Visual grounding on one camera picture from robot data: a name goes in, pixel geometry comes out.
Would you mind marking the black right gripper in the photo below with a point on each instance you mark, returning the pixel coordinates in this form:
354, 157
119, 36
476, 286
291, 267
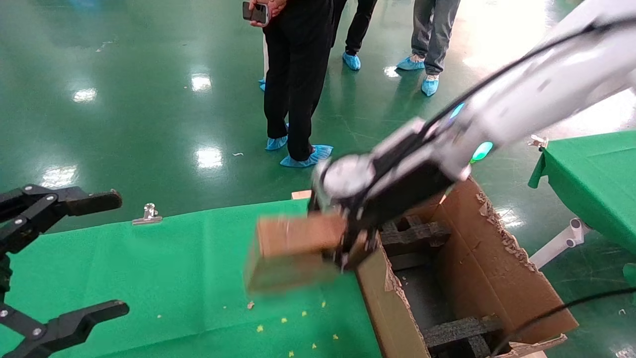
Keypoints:
407, 194

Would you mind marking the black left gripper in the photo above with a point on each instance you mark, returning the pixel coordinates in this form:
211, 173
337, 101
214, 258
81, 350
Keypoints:
4, 276

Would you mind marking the small cardboard box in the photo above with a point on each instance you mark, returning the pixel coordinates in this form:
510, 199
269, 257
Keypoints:
293, 243

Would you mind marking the dark smartphone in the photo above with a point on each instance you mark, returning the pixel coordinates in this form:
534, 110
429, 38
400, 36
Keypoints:
254, 12

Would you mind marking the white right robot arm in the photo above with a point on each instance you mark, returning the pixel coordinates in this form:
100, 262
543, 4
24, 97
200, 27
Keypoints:
546, 84

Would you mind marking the large open cardboard carton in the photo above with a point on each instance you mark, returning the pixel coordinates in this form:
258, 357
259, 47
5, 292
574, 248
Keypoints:
497, 278

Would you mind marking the bystander bare hand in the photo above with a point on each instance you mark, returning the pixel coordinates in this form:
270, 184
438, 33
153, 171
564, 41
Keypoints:
277, 5

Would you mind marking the light wooden board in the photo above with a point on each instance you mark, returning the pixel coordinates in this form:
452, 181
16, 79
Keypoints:
300, 195

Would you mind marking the blue shoe cover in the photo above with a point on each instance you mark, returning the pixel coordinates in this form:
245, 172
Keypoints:
307, 155
352, 60
430, 85
276, 142
262, 83
410, 63

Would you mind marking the metal binder clip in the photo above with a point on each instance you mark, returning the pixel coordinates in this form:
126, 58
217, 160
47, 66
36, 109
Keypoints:
538, 142
147, 215

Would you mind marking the green table cloth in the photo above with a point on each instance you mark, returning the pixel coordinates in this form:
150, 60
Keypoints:
174, 278

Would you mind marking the person in black trousers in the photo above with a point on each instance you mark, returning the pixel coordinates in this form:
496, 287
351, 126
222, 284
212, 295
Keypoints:
360, 25
298, 74

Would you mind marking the person in grey jeans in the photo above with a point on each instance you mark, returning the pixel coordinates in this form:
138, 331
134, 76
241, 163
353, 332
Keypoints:
432, 35

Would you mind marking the green cloth side table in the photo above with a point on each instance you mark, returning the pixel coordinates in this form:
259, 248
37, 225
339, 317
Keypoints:
596, 179

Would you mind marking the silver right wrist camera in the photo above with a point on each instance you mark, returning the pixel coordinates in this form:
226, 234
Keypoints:
345, 176

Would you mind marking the white metal table frame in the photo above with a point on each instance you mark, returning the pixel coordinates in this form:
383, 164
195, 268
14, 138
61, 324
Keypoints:
561, 243

